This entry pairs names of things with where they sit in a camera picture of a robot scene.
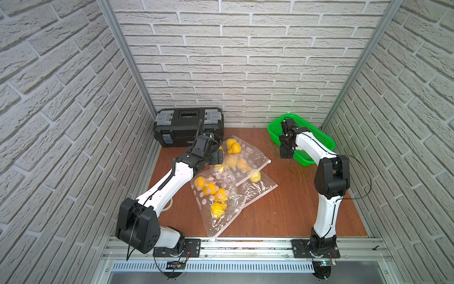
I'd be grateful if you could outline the dotted zip bag with pears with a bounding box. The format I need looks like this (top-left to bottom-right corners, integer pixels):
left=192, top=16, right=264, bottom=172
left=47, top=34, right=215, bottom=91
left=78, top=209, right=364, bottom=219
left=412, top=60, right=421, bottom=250
left=190, top=166, right=247, bottom=241

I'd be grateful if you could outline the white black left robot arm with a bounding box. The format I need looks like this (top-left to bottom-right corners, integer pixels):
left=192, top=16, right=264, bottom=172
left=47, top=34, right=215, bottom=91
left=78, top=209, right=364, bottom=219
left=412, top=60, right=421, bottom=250
left=115, top=132, right=222, bottom=256

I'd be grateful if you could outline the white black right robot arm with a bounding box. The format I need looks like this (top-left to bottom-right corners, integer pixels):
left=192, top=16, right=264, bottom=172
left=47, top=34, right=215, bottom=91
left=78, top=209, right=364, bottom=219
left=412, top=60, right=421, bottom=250
left=279, top=118, right=350, bottom=257

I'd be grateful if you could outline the clear zip bag with pears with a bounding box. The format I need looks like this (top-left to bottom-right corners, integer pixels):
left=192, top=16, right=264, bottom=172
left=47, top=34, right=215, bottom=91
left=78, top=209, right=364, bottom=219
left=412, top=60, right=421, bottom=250
left=212, top=136, right=271, bottom=186

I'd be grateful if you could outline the clear zip bag bottom layer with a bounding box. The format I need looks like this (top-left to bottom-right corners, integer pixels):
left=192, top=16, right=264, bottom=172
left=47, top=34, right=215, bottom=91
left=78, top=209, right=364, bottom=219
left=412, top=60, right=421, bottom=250
left=237, top=171, right=278, bottom=208

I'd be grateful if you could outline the green plastic basket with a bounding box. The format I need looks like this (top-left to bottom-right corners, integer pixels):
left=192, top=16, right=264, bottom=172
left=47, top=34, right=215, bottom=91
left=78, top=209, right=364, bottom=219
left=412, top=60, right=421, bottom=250
left=267, top=114, right=338, bottom=166

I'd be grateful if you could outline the black plastic toolbox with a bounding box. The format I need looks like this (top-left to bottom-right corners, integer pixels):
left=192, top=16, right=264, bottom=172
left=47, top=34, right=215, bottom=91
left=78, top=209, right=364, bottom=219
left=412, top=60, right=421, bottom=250
left=153, top=107, right=224, bottom=147

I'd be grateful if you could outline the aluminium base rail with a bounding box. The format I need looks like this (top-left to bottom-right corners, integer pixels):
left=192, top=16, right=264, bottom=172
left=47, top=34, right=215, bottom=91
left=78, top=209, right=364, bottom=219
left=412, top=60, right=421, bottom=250
left=101, top=237, right=393, bottom=273

